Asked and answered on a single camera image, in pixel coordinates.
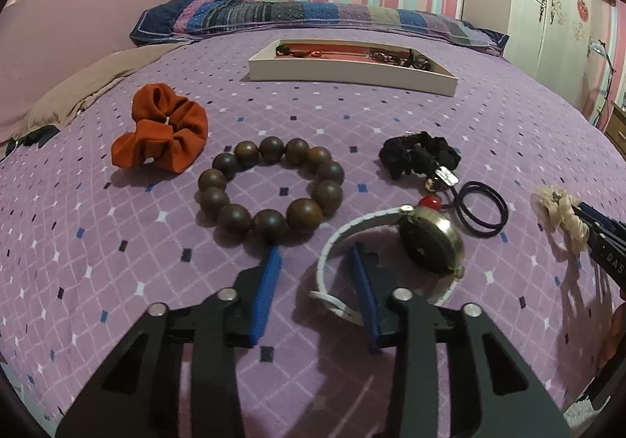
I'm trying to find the cream fabric scrunchie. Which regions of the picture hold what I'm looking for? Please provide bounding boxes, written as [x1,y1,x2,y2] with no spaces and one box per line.
[532,185,590,256]

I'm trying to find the black hair tie red beads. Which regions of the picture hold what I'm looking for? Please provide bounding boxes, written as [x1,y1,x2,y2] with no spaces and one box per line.
[418,180,509,239]

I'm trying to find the white strap wristwatch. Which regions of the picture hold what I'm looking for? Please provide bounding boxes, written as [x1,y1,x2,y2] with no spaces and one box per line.
[310,205,465,326]

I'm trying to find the black fabric scrunchie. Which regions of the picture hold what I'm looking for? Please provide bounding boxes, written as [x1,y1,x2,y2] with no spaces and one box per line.
[379,131,462,180]

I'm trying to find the brown wooden bead bracelet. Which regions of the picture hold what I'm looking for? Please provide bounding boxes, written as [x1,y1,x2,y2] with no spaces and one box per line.
[196,135,346,243]

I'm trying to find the orange fabric scrunchie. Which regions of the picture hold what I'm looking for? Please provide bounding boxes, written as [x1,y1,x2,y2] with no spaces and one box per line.
[112,83,209,174]

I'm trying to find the white shallow jewelry box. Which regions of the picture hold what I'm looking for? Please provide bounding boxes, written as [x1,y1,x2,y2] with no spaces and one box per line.
[248,38,459,97]

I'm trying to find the desk lamp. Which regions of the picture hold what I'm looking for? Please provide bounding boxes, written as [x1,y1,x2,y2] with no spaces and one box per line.
[589,39,617,127]

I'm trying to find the purple diamond pattern bedspread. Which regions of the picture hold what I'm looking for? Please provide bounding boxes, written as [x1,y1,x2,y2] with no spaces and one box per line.
[1,29,625,437]

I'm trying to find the white wardrobe with decals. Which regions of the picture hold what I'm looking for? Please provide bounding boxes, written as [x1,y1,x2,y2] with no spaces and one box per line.
[505,0,593,110]

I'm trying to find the beige folded cloth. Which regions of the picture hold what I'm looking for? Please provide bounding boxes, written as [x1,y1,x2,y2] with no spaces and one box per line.
[14,42,189,138]

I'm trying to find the pink padded headboard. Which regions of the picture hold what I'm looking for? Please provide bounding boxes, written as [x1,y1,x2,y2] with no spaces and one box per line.
[1,0,169,142]

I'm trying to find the striped patchwork pillow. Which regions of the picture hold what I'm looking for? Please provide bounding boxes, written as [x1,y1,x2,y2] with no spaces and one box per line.
[130,0,509,56]

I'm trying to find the black cord necklace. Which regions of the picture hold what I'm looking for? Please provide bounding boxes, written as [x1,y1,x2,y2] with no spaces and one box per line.
[368,48,434,73]

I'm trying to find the red string bracelet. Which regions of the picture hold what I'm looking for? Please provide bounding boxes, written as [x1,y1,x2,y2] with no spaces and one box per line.
[276,44,327,60]

